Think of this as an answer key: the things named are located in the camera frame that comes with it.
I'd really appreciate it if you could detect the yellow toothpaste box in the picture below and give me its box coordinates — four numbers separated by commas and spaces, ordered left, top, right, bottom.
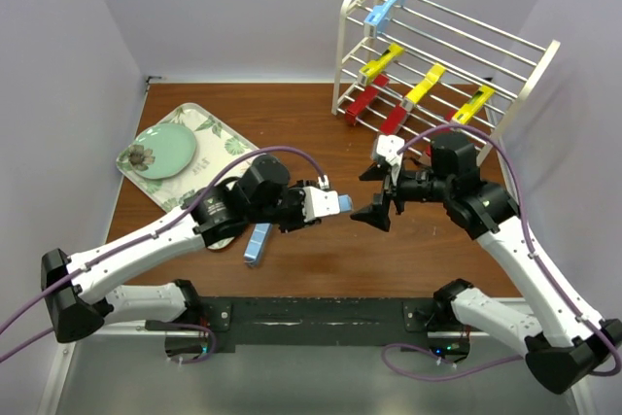
451, 86, 495, 125
357, 43, 404, 86
399, 63, 446, 112

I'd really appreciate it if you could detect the white metal shelf rack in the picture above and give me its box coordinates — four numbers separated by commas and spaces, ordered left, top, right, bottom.
331, 0, 560, 142

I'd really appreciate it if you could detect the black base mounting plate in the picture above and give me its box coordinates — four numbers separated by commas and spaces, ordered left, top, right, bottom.
145, 294, 487, 358

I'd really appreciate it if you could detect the floral leaf serving tray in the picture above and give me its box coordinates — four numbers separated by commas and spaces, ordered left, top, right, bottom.
115, 102, 261, 252

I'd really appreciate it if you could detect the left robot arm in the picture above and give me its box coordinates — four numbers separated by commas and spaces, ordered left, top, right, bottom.
41, 154, 340, 343

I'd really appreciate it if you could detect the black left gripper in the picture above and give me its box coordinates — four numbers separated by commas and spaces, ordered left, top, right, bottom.
248, 180, 322, 233

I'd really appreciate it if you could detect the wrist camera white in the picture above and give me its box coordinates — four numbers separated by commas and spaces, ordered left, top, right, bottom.
302, 175, 341, 223
371, 134, 405, 182

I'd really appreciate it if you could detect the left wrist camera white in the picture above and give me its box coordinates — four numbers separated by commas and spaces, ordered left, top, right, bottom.
302, 175, 341, 223

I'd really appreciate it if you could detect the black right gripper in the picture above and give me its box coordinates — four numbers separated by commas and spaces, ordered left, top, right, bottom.
350, 160, 452, 231

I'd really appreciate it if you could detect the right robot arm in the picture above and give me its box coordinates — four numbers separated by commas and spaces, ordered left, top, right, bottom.
351, 124, 621, 395

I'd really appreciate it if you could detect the blue toothpaste box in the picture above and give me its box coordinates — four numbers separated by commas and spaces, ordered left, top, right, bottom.
363, 0, 404, 39
337, 194, 353, 214
243, 224, 272, 267

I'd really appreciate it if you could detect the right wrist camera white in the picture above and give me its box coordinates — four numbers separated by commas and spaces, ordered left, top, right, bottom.
371, 134, 405, 182

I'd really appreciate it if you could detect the green ceramic plate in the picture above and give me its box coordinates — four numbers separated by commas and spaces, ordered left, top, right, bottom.
127, 122, 197, 180

